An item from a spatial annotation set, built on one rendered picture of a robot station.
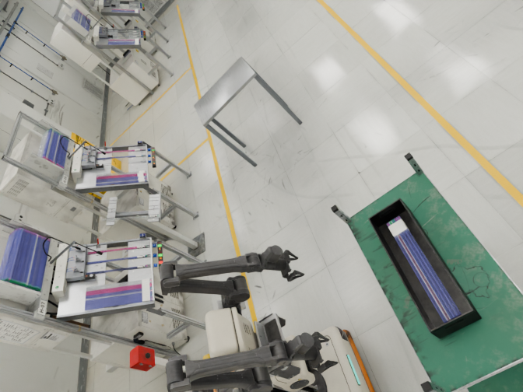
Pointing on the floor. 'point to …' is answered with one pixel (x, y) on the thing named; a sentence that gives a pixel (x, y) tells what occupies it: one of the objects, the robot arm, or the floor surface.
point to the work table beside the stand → (247, 73)
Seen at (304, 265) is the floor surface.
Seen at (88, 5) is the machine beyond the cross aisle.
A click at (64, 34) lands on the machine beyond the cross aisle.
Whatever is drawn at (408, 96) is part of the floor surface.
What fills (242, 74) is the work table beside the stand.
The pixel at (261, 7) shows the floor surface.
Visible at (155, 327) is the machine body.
